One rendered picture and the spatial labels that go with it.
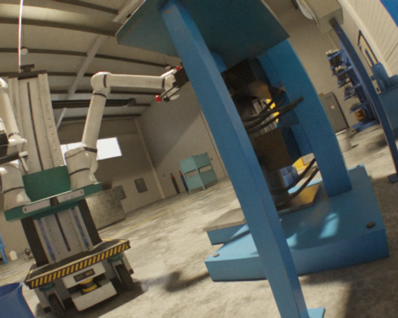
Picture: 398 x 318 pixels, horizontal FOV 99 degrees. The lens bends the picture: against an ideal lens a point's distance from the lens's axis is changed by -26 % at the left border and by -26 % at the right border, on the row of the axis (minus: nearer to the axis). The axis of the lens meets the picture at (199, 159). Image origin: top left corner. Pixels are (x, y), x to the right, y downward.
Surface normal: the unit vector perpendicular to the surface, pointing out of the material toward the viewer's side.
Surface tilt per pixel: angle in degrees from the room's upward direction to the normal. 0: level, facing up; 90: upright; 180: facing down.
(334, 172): 90
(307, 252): 90
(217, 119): 90
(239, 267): 90
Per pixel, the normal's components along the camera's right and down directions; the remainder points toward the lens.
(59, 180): 0.60, -0.29
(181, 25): -0.58, 0.16
